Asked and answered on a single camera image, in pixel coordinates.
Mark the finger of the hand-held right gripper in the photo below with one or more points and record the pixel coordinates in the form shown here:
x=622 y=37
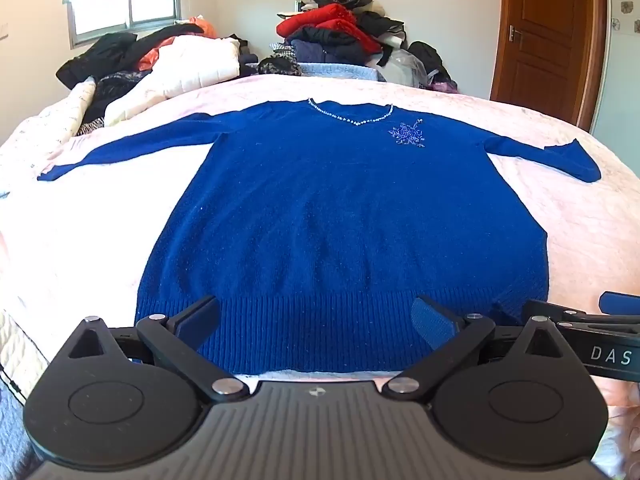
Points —
x=620 y=303
x=580 y=316

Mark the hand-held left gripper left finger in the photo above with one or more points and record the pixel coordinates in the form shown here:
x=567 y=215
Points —
x=197 y=319

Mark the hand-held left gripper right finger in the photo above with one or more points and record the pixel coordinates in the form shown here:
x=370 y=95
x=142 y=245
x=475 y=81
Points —
x=433 y=321

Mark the blue knit sweater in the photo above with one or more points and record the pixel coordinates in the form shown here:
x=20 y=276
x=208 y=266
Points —
x=325 y=210

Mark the pink bed blanket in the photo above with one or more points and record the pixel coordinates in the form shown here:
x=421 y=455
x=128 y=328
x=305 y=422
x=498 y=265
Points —
x=575 y=220

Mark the white quilted bedspread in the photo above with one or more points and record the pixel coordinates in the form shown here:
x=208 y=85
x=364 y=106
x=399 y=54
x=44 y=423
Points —
x=15 y=350

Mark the purple cloth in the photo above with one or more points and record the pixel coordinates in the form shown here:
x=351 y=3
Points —
x=445 y=86

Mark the dark patterned garment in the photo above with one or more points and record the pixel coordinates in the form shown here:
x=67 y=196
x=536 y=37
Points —
x=115 y=87

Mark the clear plastic bag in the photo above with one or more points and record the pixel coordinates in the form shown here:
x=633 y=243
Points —
x=407 y=67

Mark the black bag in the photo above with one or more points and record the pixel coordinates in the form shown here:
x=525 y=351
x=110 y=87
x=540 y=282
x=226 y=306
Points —
x=430 y=57

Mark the black white patterned garment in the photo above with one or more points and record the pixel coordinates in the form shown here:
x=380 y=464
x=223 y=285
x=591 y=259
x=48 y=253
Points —
x=277 y=66

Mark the light blue knitted cloth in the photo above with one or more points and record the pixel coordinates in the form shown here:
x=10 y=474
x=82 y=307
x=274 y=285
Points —
x=340 y=70

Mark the black jacket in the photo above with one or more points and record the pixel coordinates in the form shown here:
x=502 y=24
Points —
x=107 y=52

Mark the navy garment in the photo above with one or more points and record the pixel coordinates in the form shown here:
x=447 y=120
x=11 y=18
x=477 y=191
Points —
x=325 y=52

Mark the orange garment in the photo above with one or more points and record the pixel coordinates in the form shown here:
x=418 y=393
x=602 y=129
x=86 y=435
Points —
x=207 y=27

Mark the window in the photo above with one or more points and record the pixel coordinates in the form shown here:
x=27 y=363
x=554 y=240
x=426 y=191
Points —
x=125 y=12

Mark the red garment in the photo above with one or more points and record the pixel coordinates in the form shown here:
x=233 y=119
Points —
x=330 y=22

